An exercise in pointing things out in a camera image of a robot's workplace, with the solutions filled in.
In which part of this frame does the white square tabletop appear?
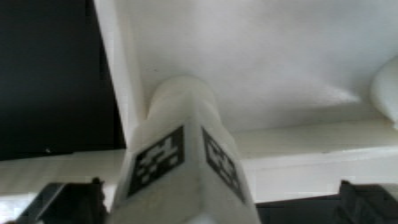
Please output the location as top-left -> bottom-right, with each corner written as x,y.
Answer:
94,0 -> 398,156

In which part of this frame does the white U-shaped obstacle fence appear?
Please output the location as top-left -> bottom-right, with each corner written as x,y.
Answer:
0,147 -> 398,224

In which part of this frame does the white table leg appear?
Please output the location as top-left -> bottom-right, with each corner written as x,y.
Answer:
107,76 -> 261,224

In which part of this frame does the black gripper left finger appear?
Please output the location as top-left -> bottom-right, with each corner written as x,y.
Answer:
15,177 -> 109,224

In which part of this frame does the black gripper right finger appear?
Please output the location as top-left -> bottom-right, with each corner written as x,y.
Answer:
256,181 -> 398,224

